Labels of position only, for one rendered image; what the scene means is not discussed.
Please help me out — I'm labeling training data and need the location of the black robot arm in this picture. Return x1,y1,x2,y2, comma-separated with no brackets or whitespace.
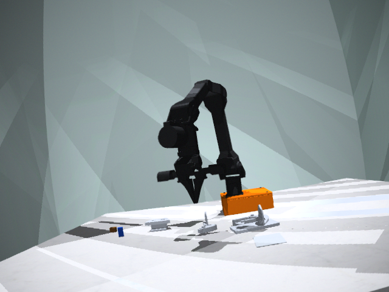
157,79,246,197

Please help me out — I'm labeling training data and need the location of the blue cube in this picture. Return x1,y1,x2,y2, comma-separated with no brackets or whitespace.
118,227,124,237

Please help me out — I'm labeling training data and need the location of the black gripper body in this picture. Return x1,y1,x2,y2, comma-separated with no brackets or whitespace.
157,146,227,182

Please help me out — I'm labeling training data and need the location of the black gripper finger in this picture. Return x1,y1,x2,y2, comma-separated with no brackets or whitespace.
193,177,207,204
177,179,196,204

